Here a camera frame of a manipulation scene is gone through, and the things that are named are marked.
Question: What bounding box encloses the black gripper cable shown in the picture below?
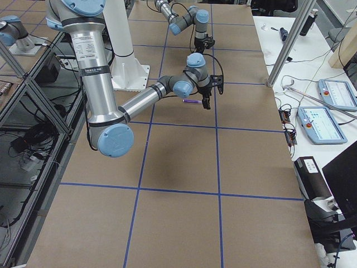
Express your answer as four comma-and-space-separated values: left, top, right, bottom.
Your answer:
156, 53, 225, 99
170, 2, 201, 54

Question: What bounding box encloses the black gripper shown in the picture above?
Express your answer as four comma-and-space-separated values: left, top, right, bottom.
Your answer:
194, 33, 215, 54
197, 74, 224, 109

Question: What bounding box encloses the aluminium frame post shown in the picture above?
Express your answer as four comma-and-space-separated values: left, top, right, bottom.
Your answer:
266, 0, 316, 88

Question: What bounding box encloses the far blue teach pendant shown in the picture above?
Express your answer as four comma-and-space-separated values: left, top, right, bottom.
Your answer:
318, 79, 356, 112

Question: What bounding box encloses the black water bottle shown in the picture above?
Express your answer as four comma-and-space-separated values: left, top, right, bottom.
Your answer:
300, 8, 318, 36

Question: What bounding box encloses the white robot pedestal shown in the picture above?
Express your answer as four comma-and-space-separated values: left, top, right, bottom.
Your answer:
103, 0, 150, 91

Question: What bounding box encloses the purple marker pen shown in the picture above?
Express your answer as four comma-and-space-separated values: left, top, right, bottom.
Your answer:
182, 99, 202, 104

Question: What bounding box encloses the black monitor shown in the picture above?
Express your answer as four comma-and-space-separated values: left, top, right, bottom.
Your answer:
322, 142, 356, 216

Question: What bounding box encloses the black box with label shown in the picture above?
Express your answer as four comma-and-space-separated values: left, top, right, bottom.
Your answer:
294, 156, 332, 201

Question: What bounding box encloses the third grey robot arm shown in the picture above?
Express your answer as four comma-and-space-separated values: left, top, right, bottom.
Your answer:
1, 15, 40, 56

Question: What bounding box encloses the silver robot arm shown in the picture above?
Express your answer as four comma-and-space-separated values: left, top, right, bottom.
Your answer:
46, 1, 224, 157
154, 1, 215, 54

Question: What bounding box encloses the near blue teach pendant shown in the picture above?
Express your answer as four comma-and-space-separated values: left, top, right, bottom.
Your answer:
297, 107, 348, 145

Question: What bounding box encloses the blue teach pendant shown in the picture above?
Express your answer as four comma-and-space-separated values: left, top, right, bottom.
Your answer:
297, 107, 348, 145
318, 79, 356, 112

